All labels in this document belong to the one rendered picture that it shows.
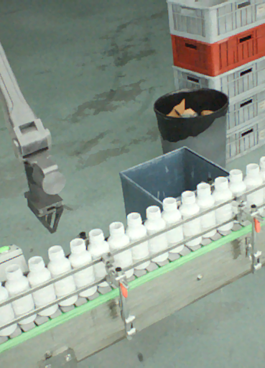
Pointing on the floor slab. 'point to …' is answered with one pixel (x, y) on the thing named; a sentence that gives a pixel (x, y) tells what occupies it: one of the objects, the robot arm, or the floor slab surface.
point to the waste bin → (189, 129)
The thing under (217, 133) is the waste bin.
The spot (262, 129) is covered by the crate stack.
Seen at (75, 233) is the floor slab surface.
